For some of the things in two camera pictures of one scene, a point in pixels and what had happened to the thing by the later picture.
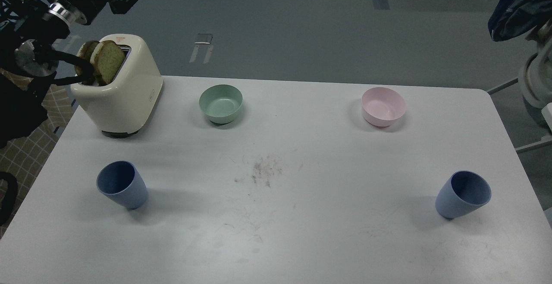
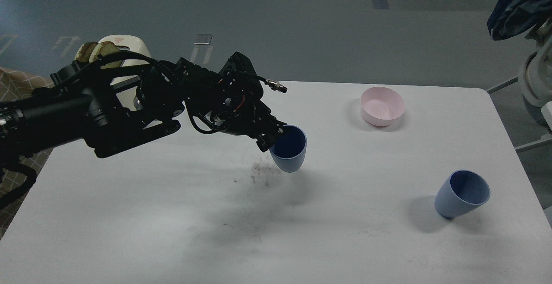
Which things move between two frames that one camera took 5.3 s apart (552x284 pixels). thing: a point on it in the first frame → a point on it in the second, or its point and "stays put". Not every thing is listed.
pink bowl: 381,105 stays put
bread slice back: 85,52 stays put
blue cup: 121,181 → 289,149
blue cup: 461,191 stays put
